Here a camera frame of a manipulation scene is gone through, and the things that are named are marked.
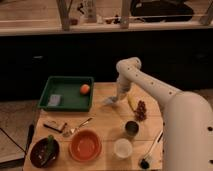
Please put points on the blue towel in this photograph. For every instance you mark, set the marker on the blue towel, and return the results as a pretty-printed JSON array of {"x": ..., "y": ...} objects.
[{"x": 110, "y": 100}]

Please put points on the wooden table leg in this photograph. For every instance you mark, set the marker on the wooden table leg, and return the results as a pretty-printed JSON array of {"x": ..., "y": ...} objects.
[
  {"x": 63, "y": 9},
  {"x": 125, "y": 9}
]

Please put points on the metal fork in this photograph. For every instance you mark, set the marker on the metal fork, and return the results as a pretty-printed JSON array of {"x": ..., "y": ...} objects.
[{"x": 73, "y": 130}]

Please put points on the dark brown bowl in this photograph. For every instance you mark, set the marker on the dark brown bowl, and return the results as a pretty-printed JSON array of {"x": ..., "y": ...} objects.
[{"x": 37, "y": 154}]

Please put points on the metal cup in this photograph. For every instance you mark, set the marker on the metal cup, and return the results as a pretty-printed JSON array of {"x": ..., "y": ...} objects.
[{"x": 131, "y": 128}]

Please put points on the black bag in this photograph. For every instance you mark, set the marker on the black bag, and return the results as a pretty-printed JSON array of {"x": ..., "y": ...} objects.
[{"x": 161, "y": 10}]

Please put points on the yellow banana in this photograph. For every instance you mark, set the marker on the yellow banana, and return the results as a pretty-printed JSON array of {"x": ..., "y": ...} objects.
[{"x": 132, "y": 102}]

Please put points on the orange bowl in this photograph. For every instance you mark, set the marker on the orange bowl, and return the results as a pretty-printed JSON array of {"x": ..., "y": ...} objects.
[{"x": 85, "y": 146}]

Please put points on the green plastic tray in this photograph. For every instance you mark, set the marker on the green plastic tray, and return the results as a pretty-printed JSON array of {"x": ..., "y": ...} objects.
[{"x": 69, "y": 88}]

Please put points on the orange fruit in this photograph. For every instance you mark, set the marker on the orange fruit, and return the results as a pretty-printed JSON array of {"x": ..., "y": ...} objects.
[{"x": 84, "y": 89}]

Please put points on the green vegetable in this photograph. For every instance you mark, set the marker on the green vegetable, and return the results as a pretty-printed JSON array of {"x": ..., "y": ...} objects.
[{"x": 49, "y": 149}]

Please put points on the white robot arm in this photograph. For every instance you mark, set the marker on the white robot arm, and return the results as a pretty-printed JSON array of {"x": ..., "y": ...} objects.
[{"x": 187, "y": 119}]

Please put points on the white cup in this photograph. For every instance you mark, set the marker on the white cup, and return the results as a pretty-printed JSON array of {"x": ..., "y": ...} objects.
[{"x": 123, "y": 148}]

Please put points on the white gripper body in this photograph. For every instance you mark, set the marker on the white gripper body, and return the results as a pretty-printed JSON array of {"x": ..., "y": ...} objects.
[{"x": 123, "y": 87}]

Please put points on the dark red grapes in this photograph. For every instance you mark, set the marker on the dark red grapes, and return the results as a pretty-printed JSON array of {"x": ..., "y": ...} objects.
[{"x": 140, "y": 112}]

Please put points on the long handled brush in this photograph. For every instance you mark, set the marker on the long handled brush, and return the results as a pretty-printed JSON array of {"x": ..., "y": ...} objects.
[{"x": 144, "y": 162}]

